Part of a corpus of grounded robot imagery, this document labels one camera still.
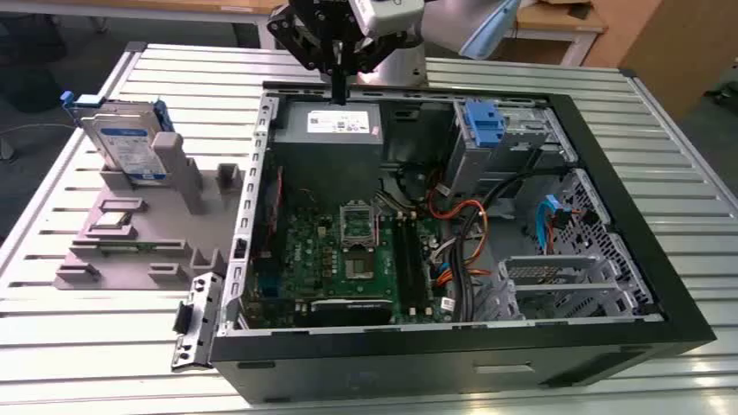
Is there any hard disk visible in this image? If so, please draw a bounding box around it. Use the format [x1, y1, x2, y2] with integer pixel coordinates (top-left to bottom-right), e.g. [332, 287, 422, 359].
[60, 92, 172, 190]

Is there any thick black cable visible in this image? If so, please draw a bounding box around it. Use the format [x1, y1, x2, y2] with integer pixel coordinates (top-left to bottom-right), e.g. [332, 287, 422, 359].
[447, 166, 572, 323]

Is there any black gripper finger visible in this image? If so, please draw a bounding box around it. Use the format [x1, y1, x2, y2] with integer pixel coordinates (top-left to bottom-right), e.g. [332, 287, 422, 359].
[265, 8, 343, 105]
[339, 35, 420, 105]

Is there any CPU socket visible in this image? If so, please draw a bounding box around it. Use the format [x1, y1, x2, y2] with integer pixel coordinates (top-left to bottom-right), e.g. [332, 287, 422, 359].
[343, 253, 383, 283]

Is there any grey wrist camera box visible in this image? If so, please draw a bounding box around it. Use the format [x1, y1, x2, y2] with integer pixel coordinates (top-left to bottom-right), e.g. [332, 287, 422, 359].
[347, 0, 427, 36]

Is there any wooden cabinet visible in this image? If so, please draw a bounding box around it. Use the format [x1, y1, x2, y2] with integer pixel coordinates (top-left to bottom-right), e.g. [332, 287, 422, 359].
[587, 0, 738, 123]

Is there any green motherboard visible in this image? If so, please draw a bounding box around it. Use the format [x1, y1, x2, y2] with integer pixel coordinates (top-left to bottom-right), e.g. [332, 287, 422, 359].
[245, 202, 458, 326]

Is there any grey power supply unit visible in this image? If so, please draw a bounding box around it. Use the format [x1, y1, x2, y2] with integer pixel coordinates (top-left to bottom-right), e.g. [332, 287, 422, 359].
[269, 101, 386, 208]

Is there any orange wire bundle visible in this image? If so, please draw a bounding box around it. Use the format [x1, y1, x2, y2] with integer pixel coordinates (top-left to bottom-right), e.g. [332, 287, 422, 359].
[428, 201, 492, 272]

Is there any green RAM stick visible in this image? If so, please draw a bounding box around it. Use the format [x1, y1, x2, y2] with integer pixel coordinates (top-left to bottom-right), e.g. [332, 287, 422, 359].
[96, 241, 161, 253]

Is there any thin red wire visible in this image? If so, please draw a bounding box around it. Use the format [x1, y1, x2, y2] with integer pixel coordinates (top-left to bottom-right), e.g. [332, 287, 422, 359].
[261, 166, 284, 260]

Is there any black open PC case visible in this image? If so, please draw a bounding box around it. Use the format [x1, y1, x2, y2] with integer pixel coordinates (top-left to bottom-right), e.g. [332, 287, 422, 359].
[207, 80, 718, 405]

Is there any black office chair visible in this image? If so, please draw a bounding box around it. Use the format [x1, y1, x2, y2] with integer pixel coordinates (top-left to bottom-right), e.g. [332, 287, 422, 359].
[0, 12, 68, 114]

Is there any grey parts rack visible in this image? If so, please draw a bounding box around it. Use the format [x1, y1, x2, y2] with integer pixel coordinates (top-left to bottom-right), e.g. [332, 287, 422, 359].
[51, 131, 248, 291]

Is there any blue plastic drive latch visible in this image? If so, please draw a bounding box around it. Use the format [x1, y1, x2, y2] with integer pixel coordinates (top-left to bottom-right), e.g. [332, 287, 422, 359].
[462, 100, 507, 149]

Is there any metal disk bay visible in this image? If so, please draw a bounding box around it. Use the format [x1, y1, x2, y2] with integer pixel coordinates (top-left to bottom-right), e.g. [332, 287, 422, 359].
[495, 254, 642, 322]

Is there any metal socket cover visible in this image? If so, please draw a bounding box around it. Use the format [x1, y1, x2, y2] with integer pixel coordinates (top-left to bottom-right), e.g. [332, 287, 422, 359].
[337, 200, 379, 252]

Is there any metal expansion slot latch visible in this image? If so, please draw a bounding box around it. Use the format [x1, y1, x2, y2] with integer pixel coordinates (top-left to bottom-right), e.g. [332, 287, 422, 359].
[169, 271, 224, 374]

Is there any silver CPU chip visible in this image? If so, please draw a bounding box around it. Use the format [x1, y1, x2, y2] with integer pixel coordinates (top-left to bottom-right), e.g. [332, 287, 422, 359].
[93, 211, 133, 229]

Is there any black RAM slot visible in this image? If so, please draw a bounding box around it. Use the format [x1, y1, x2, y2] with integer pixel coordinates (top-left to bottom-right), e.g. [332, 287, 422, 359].
[407, 211, 438, 316]
[391, 212, 420, 317]

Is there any metal optical drive cage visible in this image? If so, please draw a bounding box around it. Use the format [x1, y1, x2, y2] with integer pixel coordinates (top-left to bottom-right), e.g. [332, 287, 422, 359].
[446, 101, 579, 201]

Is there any black graphics card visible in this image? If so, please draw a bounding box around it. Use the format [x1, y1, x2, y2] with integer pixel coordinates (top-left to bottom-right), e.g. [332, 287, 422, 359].
[292, 296, 396, 328]

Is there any wooden desk white frame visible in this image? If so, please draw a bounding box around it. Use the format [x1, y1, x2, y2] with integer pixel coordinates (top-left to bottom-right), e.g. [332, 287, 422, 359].
[0, 0, 289, 49]
[504, 3, 610, 67]

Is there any blue data wire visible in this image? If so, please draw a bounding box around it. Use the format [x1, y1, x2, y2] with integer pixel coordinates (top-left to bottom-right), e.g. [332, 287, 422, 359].
[538, 194, 562, 256]

